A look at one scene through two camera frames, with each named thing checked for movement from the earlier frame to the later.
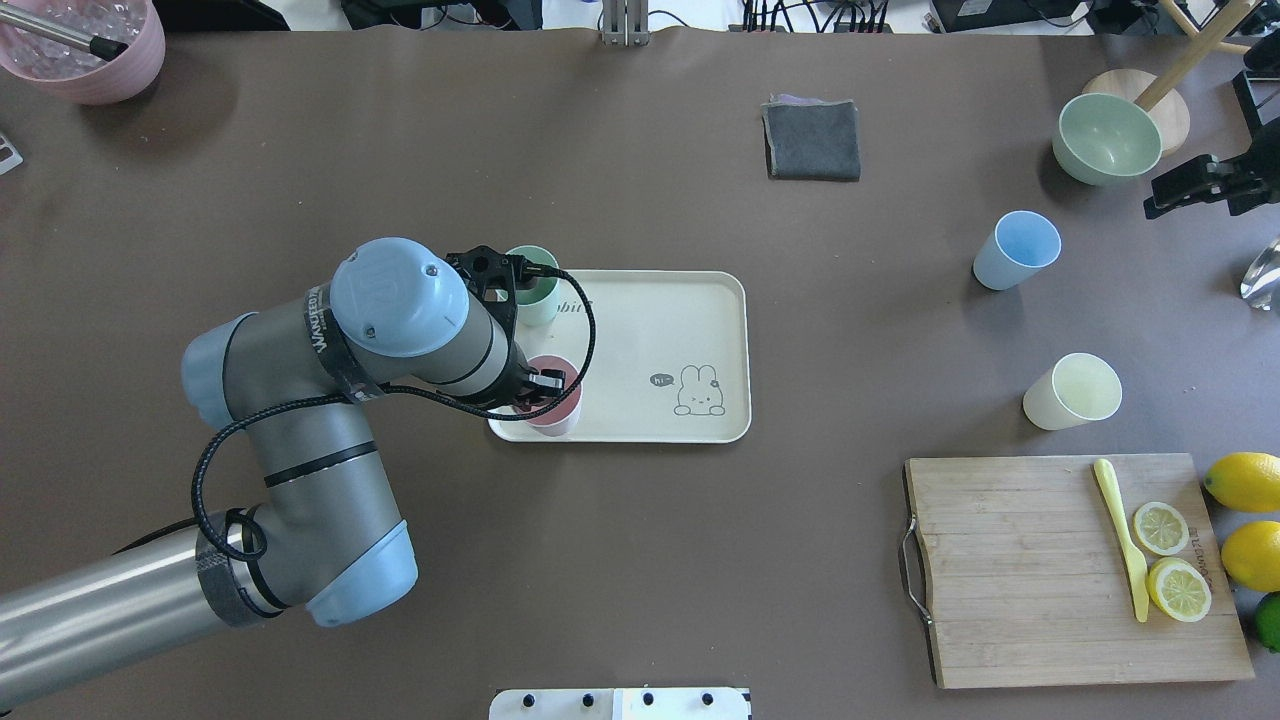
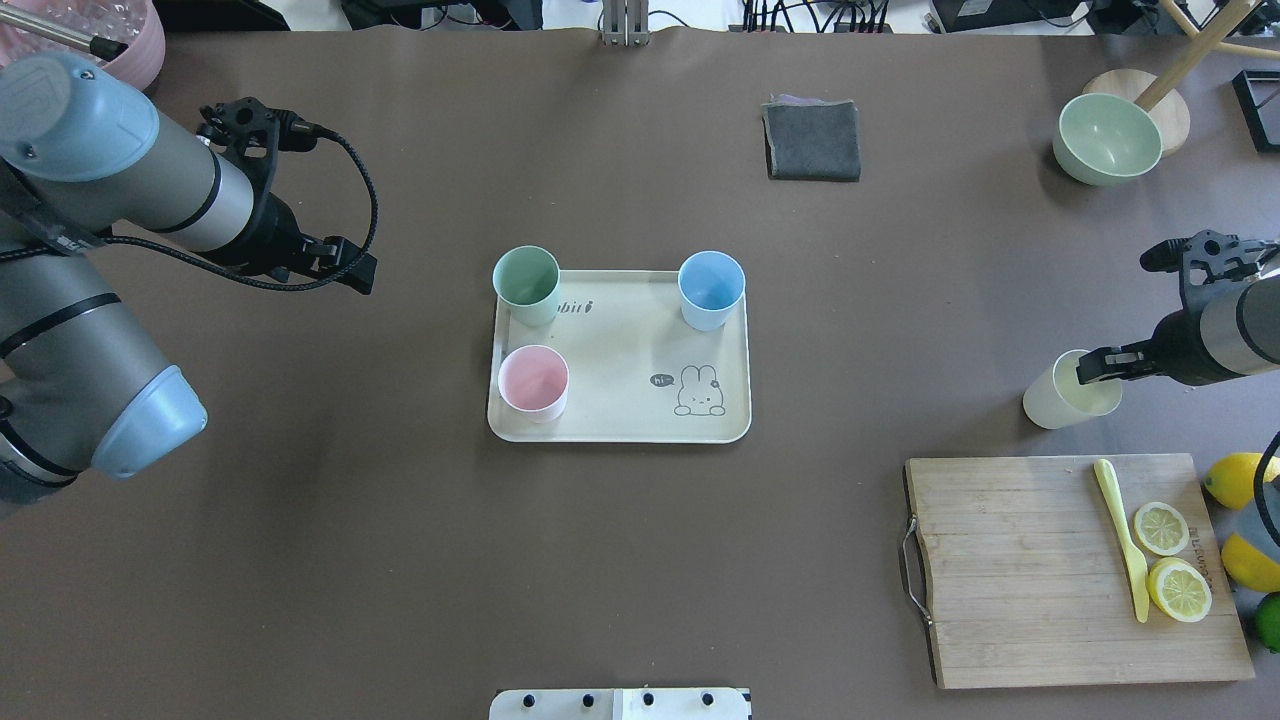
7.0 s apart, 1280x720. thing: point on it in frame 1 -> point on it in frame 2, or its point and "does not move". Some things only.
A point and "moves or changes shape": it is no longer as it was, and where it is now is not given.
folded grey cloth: (807, 138) does not move
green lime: (1267, 619) does not move
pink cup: (562, 418) moves or changes shape
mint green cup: (538, 297) does not move
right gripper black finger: (1153, 211) -> (1130, 361)
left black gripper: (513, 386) -> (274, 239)
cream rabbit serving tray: (671, 360) does not move
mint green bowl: (1101, 139) does not move
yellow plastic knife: (1138, 563) does not move
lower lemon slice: (1161, 528) does not move
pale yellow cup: (1078, 388) does not move
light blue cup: (1020, 243) -> (711, 285)
